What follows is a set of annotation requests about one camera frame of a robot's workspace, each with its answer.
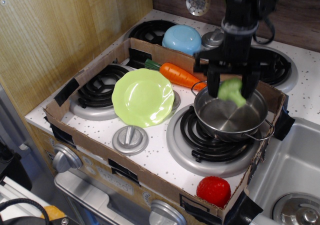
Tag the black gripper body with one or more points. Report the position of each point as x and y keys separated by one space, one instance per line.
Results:
x=235 y=55

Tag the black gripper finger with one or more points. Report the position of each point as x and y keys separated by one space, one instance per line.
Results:
x=213 y=80
x=250 y=80

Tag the green toy broccoli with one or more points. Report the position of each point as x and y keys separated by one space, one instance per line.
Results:
x=230 y=90

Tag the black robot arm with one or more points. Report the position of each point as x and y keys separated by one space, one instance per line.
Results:
x=242 y=17

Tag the stainless steel pan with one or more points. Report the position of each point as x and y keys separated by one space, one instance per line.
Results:
x=225 y=121

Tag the back silver stove knob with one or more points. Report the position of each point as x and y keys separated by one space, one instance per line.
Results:
x=212 y=39

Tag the silver stove knob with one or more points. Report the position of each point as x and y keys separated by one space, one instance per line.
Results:
x=130 y=140
x=212 y=39

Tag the back right black burner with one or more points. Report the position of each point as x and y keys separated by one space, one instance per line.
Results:
x=282 y=73

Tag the orange toy carrot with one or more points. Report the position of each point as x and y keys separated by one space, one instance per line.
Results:
x=175 y=74

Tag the light blue plastic bowl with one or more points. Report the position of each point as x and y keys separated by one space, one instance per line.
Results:
x=182 y=38

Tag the hanging silver strainer ladle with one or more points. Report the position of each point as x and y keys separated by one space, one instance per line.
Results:
x=198 y=8

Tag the light green plastic plate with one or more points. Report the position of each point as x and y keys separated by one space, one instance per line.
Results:
x=143 y=98

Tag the back left black burner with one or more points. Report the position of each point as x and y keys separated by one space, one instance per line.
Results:
x=152 y=31

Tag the grey toy sink basin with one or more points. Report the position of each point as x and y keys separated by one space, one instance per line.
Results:
x=291 y=165

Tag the front silver stove knob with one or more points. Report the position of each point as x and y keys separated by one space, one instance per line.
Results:
x=130 y=140

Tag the front left black burner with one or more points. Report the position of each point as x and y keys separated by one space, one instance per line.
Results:
x=93 y=101

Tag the brown cardboard fence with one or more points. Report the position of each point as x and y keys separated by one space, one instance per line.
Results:
x=153 y=173

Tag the silver sink drain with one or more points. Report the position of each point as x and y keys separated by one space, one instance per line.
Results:
x=296 y=208

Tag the right silver oven knob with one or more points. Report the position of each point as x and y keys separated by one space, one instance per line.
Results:
x=164 y=214

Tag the silver oven knob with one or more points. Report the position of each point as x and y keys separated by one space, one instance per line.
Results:
x=65 y=159
x=164 y=214

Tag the left silver oven knob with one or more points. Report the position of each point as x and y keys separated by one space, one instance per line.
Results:
x=65 y=159

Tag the yellow object at bottom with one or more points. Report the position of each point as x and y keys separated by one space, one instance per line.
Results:
x=54 y=213

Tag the silver oven door handle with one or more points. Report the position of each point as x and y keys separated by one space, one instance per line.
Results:
x=93 y=200

